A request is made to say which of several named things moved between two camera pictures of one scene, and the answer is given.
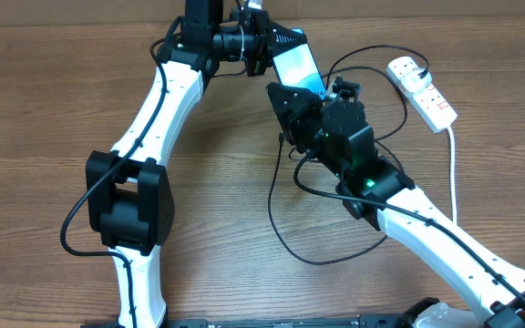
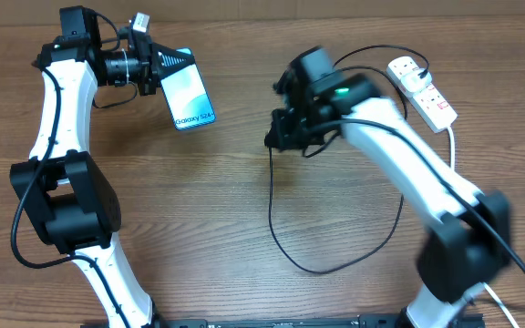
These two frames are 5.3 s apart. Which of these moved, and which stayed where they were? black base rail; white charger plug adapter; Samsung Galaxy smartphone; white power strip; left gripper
Moved: left gripper; Samsung Galaxy smartphone
Stayed: white charger plug adapter; white power strip; black base rail
